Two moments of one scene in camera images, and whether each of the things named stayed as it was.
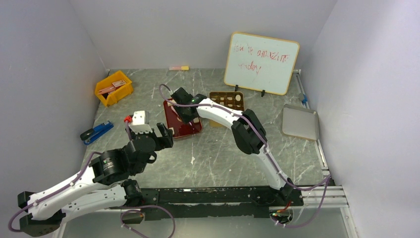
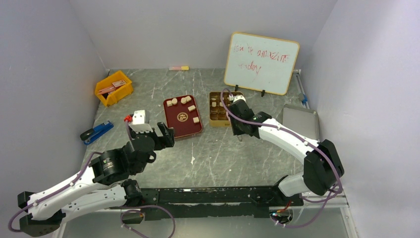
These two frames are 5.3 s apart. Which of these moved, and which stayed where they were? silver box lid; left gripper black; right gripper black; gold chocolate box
Moved: right gripper black
Stayed: silver box lid; left gripper black; gold chocolate box
